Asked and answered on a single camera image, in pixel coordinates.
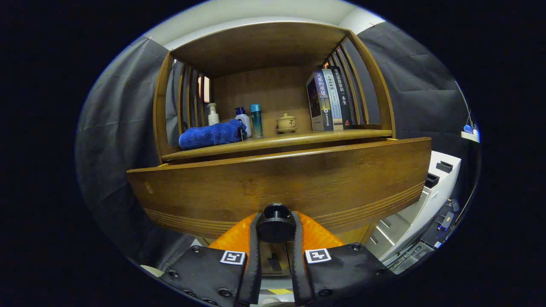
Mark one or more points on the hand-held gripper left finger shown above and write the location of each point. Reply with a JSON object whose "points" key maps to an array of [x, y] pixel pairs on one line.
{"points": [[255, 264]]}

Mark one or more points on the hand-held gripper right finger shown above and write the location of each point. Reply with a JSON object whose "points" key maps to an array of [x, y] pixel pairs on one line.
{"points": [[297, 264]]}

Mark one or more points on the wooden drawer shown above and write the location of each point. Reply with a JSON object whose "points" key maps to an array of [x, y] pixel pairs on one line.
{"points": [[277, 179]]}

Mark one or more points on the wooden countertop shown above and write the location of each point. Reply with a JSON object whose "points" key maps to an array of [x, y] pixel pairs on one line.
{"points": [[298, 137]]}

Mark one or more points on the white side cabinet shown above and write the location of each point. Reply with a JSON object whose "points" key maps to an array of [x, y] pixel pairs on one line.
{"points": [[426, 200]]}

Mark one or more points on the wooden cabinet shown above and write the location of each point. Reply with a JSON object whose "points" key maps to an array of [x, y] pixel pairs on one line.
{"points": [[264, 89]]}

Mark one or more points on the dark metal case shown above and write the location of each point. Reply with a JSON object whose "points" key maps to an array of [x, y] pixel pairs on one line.
{"points": [[411, 256]]}

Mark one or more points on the blue towel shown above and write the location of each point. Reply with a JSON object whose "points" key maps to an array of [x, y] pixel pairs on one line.
{"points": [[209, 135]]}

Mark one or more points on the beige lidded teacup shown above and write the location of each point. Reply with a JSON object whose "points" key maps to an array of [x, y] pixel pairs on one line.
{"points": [[286, 123]]}

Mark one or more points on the teal bottle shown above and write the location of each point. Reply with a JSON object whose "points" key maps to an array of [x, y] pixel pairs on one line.
{"points": [[256, 121]]}

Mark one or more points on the white bottle with blue cap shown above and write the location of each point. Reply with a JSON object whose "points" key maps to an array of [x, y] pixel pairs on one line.
{"points": [[244, 121]]}

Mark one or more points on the white pump bottle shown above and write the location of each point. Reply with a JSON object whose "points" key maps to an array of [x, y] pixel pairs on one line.
{"points": [[213, 117]]}

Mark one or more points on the pale blue spine book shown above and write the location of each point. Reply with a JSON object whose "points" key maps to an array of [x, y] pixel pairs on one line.
{"points": [[333, 102]]}

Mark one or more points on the black spine book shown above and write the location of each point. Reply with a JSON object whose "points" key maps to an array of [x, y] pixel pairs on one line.
{"points": [[343, 98]]}

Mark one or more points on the white side table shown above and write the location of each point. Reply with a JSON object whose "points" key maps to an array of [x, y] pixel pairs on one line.
{"points": [[470, 136]]}

